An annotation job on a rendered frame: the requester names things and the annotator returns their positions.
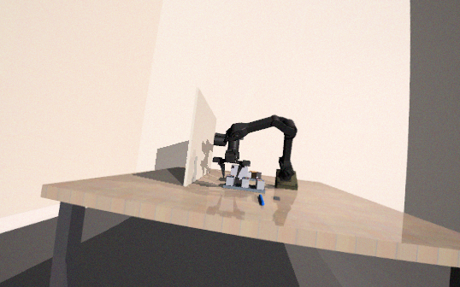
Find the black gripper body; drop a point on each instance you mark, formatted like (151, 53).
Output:
(243, 163)

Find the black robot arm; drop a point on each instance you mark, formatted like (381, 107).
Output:
(238, 131)

